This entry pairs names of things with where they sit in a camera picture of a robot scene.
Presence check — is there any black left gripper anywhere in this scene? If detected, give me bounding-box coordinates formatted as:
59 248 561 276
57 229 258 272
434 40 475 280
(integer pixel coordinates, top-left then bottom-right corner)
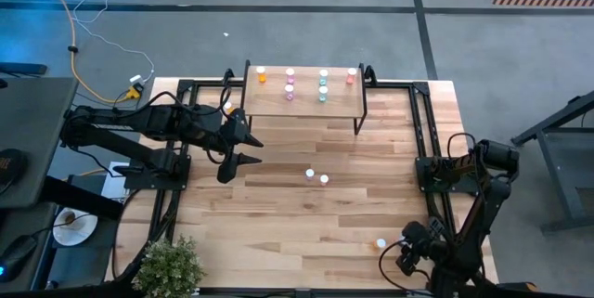
201 108 265 184

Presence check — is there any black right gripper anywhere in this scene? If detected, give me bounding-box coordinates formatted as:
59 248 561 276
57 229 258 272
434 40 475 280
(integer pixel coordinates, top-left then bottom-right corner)
396 221 440 277

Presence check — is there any yellow power plug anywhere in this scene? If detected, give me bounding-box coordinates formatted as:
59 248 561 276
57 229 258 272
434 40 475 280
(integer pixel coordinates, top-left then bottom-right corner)
124 83 145 102

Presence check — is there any green potted plant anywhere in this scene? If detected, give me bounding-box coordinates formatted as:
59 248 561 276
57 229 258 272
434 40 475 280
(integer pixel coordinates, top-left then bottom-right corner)
132 235 207 298

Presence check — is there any black metal stand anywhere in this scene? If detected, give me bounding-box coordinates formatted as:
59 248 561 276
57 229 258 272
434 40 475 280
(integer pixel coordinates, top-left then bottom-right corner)
510 88 594 237

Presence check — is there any black desk beam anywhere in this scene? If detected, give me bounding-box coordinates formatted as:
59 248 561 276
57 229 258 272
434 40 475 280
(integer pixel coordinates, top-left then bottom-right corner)
41 175 125 221

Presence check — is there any white round dish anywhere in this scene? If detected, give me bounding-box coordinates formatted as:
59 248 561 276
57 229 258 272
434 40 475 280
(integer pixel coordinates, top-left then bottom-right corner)
51 207 99 247

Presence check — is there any dark grey desk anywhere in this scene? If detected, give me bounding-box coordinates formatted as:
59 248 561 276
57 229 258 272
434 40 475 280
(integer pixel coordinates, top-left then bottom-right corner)
0 77 80 210

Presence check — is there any black flat device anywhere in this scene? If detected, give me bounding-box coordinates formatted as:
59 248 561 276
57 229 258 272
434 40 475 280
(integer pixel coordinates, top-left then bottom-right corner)
0 60 48 77

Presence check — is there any black round case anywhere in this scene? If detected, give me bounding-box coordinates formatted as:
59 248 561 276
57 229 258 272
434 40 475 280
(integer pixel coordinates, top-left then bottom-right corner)
0 148 28 195

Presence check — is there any black computer mouse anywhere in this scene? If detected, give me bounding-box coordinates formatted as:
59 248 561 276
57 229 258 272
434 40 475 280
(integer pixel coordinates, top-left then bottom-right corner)
0 235 39 285

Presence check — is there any wooden shelf black metal frame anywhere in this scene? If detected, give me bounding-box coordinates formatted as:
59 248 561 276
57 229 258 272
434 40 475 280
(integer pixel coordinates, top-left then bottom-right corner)
240 59 368 136

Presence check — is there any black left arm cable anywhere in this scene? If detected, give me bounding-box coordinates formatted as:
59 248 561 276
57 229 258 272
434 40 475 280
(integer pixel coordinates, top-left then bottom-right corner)
124 84 233 164

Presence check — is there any black aluminium table frame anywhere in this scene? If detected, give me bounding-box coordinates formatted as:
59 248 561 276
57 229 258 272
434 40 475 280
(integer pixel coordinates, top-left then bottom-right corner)
109 77 497 298

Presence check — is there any white floor cable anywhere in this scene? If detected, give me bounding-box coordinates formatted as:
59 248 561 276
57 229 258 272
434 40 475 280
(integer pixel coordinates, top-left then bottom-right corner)
71 0 157 84

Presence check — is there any orange floor cable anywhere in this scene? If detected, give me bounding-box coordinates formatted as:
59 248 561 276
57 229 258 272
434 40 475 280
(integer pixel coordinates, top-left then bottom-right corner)
34 0 112 104

